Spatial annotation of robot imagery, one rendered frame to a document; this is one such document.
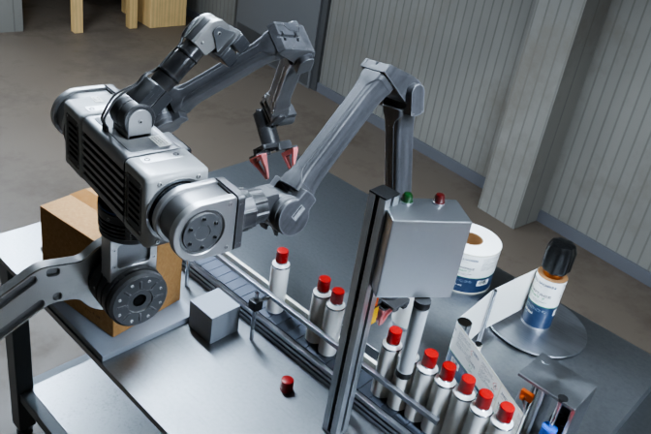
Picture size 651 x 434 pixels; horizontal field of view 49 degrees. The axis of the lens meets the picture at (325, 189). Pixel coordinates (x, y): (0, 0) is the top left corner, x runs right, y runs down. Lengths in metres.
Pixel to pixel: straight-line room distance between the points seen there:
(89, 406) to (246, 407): 0.97
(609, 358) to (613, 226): 2.37
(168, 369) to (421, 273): 0.77
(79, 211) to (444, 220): 1.01
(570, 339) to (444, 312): 0.37
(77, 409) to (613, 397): 1.73
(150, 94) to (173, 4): 6.03
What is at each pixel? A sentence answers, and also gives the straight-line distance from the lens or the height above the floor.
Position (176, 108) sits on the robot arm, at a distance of 1.76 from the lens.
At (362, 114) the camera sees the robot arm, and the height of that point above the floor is 1.61.
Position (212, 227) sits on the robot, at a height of 1.46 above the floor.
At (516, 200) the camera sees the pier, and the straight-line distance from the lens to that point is 4.57.
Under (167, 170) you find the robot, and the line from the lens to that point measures 1.33.
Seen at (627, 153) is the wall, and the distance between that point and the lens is 4.43.
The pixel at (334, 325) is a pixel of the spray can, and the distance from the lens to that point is 1.86.
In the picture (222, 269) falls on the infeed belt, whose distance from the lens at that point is 2.19.
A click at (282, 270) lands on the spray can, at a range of 1.94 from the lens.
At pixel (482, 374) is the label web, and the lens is 1.79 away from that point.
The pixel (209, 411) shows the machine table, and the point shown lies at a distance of 1.83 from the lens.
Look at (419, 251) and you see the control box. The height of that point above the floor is 1.40.
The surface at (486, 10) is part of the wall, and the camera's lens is 4.88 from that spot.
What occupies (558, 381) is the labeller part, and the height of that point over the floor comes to 1.14.
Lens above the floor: 2.15
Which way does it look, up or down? 28 degrees down
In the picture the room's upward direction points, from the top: 9 degrees clockwise
